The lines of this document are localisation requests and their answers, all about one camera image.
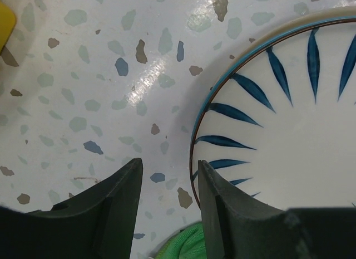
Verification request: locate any green cloth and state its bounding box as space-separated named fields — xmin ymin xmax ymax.
xmin=154 ymin=222 xmax=207 ymax=259

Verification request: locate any beige plate underneath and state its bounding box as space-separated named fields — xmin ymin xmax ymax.
xmin=210 ymin=6 xmax=355 ymax=92

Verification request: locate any yellow plastic bin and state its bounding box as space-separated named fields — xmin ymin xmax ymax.
xmin=0 ymin=2 xmax=16 ymax=50

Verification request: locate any blue striped white plate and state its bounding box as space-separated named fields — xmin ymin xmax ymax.
xmin=190 ymin=17 xmax=355 ymax=209

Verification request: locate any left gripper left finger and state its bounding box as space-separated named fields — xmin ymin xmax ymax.
xmin=1 ymin=158 xmax=143 ymax=258

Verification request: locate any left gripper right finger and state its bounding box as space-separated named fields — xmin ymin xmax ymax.
xmin=198 ymin=160 xmax=355 ymax=258

